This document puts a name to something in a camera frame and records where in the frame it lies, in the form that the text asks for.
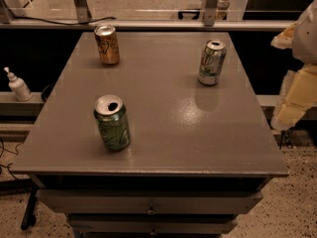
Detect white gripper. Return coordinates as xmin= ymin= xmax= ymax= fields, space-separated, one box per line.
xmin=270 ymin=0 xmax=317 ymax=131

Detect green soda can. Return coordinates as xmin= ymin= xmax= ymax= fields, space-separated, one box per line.
xmin=93 ymin=95 xmax=131 ymax=151

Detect white green 7up can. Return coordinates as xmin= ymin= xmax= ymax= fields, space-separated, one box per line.
xmin=198 ymin=40 xmax=227 ymax=85

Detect gold brown soda can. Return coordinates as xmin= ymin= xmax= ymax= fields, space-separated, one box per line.
xmin=94 ymin=25 xmax=120 ymax=65

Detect grey upper drawer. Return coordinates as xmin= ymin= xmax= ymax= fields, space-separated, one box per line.
xmin=37 ymin=189 xmax=263 ymax=215

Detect grey drawer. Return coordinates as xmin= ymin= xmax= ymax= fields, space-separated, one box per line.
xmin=37 ymin=189 xmax=263 ymax=215
xmin=68 ymin=214 xmax=237 ymax=234

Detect grey lower drawer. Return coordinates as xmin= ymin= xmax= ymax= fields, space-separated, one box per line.
xmin=68 ymin=214 xmax=237 ymax=234

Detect white pump bottle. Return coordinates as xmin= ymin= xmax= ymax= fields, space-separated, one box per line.
xmin=4 ymin=67 xmax=32 ymax=102

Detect black stand leg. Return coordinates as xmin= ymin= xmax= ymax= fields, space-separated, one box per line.
xmin=21 ymin=183 xmax=38 ymax=231

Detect metal upright post right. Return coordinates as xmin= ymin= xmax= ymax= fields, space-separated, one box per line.
xmin=203 ymin=0 xmax=218 ymax=27

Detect metal upright post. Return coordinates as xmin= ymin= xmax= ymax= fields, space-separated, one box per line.
xmin=203 ymin=0 xmax=218 ymax=27
xmin=73 ymin=0 xmax=92 ymax=24

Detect metal upright post left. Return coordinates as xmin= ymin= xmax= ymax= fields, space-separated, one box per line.
xmin=73 ymin=0 xmax=92 ymax=24

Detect black cable on rail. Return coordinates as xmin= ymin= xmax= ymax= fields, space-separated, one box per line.
xmin=6 ymin=7 xmax=117 ymax=27

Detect black floor cables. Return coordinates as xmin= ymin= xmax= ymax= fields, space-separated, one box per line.
xmin=0 ymin=137 xmax=26 ymax=183

